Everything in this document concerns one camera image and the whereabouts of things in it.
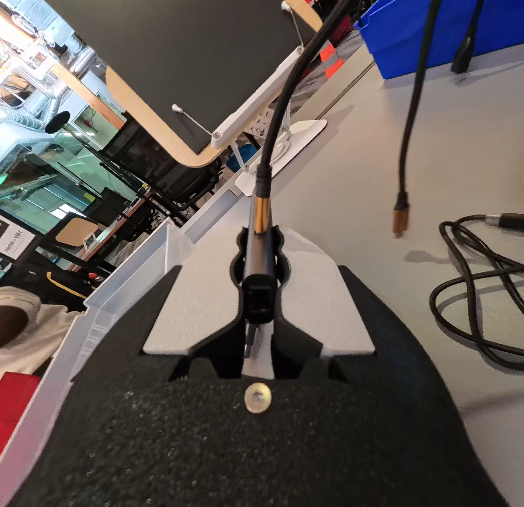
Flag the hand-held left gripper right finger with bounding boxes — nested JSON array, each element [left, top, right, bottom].
[[271, 225, 376, 379]]

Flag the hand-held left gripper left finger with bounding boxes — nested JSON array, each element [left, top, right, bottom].
[[142, 226, 249, 379]]

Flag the grey USB hub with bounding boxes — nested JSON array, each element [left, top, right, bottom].
[[241, 196, 277, 359]]

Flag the clear plastic bin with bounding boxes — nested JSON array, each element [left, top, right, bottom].
[[0, 217, 193, 462]]

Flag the black cable gold connectors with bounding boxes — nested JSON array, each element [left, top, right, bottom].
[[254, 0, 449, 239]]

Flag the thick black cable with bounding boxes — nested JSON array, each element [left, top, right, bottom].
[[429, 213, 524, 370]]

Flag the blue plastic bin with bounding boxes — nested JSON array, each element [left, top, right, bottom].
[[354, 0, 524, 80]]

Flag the grey desk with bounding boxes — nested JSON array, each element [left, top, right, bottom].
[[180, 44, 524, 487]]

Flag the black office chair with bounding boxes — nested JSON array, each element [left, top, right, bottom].
[[156, 159, 224, 206]]

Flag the wooden seat chair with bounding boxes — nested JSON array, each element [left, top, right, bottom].
[[53, 216, 101, 249]]

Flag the teal bag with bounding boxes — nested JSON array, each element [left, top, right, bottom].
[[227, 144, 256, 172]]

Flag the framed paper sign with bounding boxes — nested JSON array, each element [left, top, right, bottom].
[[0, 216, 37, 268]]

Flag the red plastic bin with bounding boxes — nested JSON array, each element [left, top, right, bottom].
[[0, 372, 41, 450]]

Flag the orange traffic cone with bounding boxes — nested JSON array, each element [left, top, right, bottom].
[[319, 44, 344, 79]]

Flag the black flat panel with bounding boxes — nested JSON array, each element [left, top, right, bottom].
[[29, 0, 303, 155]]

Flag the black cable black plug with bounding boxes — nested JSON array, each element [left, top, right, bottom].
[[450, 0, 492, 75]]

